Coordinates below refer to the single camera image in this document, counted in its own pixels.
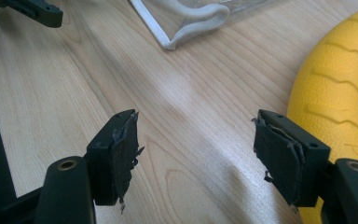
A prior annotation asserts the clear bag with white trim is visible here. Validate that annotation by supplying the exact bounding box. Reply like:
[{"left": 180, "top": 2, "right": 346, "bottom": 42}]
[{"left": 129, "top": 0, "right": 281, "bottom": 51}]

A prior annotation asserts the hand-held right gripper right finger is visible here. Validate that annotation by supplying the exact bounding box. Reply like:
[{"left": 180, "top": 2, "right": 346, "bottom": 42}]
[{"left": 251, "top": 108, "right": 358, "bottom": 224}]

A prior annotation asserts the yellow ring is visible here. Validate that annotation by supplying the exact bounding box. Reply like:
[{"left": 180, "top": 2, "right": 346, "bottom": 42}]
[{"left": 286, "top": 3, "right": 358, "bottom": 224}]

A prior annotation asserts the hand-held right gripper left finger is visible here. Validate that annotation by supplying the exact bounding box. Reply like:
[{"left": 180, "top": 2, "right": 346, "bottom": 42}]
[{"left": 34, "top": 108, "right": 145, "bottom": 224}]

